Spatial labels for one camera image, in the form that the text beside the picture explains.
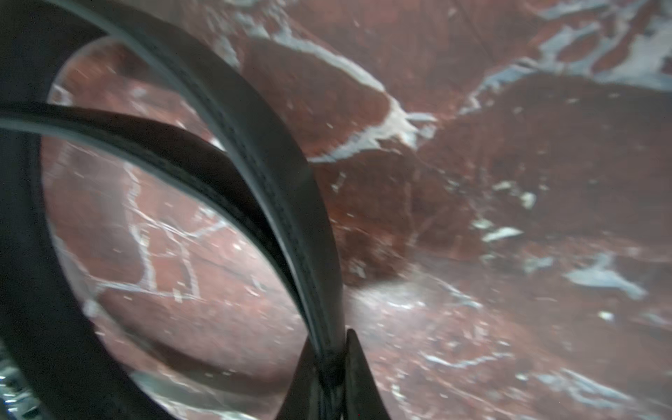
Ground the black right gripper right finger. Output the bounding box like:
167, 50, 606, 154
343, 329, 390, 420

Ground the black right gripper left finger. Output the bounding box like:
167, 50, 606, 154
275, 339, 325, 420

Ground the long black leather belt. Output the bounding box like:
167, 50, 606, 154
1, 1, 347, 419

